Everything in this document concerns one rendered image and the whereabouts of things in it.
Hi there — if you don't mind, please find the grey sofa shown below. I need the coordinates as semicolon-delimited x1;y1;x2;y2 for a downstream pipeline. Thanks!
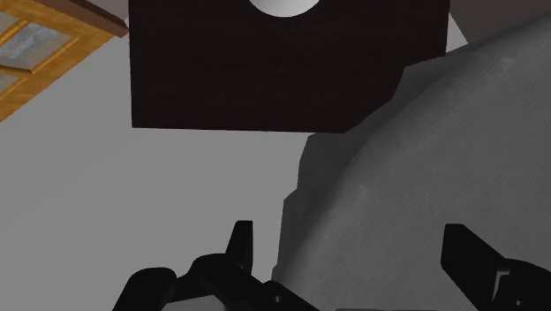
271;17;551;311

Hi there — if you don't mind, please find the dark robot stand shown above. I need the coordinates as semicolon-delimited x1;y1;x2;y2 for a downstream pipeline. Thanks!
128;0;450;134

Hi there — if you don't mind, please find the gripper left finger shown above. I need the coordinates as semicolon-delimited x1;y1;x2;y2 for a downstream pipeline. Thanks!
112;219;320;311

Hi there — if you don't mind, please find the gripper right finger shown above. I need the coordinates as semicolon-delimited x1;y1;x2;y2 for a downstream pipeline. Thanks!
440;223;551;311

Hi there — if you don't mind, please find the wooden framed window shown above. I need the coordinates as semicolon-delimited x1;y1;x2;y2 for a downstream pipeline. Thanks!
0;0;129;123

